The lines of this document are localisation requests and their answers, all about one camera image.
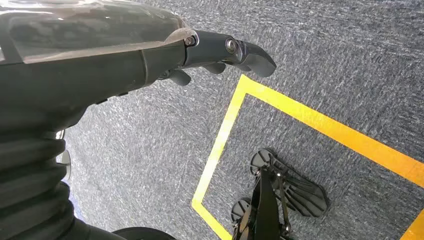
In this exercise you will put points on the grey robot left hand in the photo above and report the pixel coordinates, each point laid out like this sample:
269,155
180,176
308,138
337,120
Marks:
76,59

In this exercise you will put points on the yellow floor tape square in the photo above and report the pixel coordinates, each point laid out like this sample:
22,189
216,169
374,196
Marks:
298,111

